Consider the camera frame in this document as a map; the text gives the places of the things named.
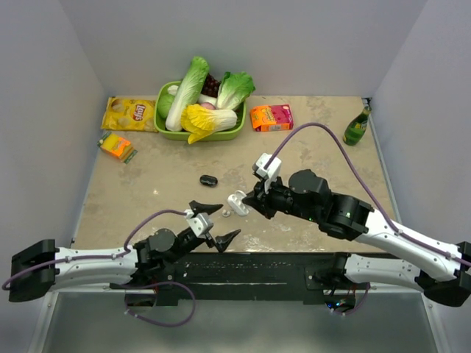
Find round green cabbage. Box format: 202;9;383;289
157;93;174;119

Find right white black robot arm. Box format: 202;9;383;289
242;169;470;307

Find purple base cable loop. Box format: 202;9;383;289
124;281;196;327

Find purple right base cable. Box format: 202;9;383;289
329;282;371;317

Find white radish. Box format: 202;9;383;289
167;85;217;107

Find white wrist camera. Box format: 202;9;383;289
185;209;213;239
252;153;282;194

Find black earbud charging case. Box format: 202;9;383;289
199;174;219;188

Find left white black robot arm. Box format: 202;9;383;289
1;201;240;302

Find green leaf lettuce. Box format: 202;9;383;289
216;71;255;110

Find orange yellow sponge pack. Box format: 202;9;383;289
97;132;138;164

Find pink onion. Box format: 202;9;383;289
200;102;216;110

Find orange pink snack box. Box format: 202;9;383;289
249;104;294;132

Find dark red grapes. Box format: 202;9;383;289
201;74;221;98

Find green napa cabbage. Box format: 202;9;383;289
166;56;210;132

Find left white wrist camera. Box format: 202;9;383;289
185;209;213;239

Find yellow Lays chips bag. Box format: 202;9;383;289
101;97;157;132

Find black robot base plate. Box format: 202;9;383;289
109;252;357;307

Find yellow napa cabbage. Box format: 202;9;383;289
181;104;238;144

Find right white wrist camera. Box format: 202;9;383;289
252;153;282;194

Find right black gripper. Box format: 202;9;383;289
244;171;321;223

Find green plastic basin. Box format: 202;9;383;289
154;84;247;144

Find green glass bottle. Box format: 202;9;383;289
343;107;371;146

